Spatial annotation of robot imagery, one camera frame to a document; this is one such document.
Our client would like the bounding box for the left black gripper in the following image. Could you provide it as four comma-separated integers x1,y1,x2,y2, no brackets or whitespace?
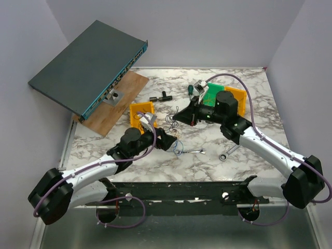
130,124,176,158

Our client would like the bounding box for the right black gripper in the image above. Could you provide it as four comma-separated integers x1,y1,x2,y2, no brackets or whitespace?
173,96,225,127

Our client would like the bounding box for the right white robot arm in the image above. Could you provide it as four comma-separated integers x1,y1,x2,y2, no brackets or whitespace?
173,91,325,209

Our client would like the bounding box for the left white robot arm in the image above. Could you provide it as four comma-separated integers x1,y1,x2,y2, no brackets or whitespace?
27,128,177,225

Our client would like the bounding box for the green plastic bin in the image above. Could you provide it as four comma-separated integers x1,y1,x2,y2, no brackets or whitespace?
202,82,225,107

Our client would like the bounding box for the black T pipe fitting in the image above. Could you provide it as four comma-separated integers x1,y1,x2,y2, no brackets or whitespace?
149,91,173,102

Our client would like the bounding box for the small open-end wrench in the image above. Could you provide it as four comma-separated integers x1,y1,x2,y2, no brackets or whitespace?
182,148,206,155

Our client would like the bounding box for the yellow bin on left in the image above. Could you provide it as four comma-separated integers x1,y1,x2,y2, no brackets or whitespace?
129,102,155,132

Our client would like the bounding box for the yellow bin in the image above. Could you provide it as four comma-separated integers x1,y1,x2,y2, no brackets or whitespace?
129,102,155,132
224,86,247,117

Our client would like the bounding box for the yellow bin on right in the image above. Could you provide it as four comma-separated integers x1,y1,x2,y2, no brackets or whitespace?
224,86,247,117

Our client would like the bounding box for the brown wooden board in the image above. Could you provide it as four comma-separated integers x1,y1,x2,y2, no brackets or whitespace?
82,71,149,136

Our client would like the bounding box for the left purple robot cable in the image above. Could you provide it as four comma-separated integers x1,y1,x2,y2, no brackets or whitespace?
32,111,158,229

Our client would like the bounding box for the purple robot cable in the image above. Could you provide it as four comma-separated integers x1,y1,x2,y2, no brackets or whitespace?
201,73,332,226
32,111,158,229

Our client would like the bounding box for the green handled screwdriver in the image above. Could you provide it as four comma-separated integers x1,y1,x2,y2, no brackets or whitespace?
188,85,194,100

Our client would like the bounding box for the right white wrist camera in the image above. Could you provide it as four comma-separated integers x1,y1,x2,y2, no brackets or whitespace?
193,80,209,96

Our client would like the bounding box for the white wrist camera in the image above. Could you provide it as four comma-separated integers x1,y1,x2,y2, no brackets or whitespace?
193,80,209,96
138,112,157,131

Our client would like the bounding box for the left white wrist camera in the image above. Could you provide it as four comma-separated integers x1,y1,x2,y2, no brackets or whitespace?
138,112,157,131

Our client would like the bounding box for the ratcheting ring wrench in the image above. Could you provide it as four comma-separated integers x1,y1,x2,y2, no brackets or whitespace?
219,145,240,161

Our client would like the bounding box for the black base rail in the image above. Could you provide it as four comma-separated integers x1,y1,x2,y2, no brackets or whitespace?
94,176,269,222

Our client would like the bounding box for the metal bracket with knob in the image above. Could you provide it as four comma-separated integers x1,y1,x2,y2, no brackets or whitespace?
103,89,124,106

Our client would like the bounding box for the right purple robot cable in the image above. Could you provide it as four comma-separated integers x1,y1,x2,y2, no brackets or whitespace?
201,73,332,226

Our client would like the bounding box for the grey network switch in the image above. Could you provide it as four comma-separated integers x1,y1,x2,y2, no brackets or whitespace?
28,20,148,122

